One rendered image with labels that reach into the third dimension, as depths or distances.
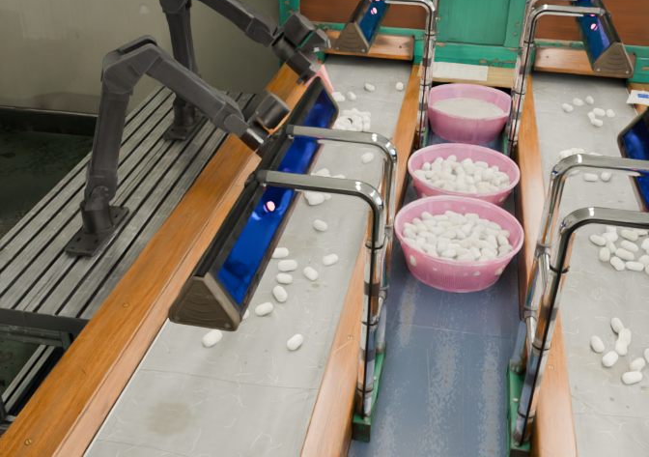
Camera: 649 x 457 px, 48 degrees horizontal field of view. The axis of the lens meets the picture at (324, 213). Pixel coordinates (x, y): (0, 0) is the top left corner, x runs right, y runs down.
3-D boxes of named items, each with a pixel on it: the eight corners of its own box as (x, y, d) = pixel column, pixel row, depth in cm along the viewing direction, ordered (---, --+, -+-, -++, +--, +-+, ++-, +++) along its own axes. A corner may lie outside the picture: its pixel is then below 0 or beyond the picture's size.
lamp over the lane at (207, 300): (167, 324, 80) (160, 271, 77) (296, 111, 133) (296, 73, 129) (237, 334, 79) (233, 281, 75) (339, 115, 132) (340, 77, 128)
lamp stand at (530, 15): (501, 175, 191) (528, 5, 169) (500, 143, 208) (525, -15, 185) (576, 183, 188) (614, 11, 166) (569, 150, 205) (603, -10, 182)
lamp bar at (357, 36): (332, 52, 162) (333, 20, 159) (372, -14, 215) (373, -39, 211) (367, 55, 161) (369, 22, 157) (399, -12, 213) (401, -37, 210)
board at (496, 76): (416, 79, 226) (416, 75, 226) (420, 64, 239) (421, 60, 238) (524, 89, 221) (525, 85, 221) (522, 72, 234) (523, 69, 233)
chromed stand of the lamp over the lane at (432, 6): (352, 159, 198) (359, -7, 175) (363, 129, 215) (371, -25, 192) (422, 166, 195) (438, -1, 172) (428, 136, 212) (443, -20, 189)
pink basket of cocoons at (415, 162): (422, 233, 166) (426, 197, 161) (393, 179, 188) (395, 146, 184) (531, 225, 170) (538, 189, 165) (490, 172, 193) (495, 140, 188)
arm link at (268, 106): (285, 101, 168) (247, 70, 161) (295, 116, 161) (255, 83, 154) (252, 138, 170) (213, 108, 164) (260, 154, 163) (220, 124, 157)
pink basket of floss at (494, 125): (459, 157, 201) (464, 125, 196) (402, 122, 220) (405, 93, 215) (529, 136, 213) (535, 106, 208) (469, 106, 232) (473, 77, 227)
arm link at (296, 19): (317, 24, 200) (284, -6, 197) (312, 33, 192) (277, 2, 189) (291, 53, 205) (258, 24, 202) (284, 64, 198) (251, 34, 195)
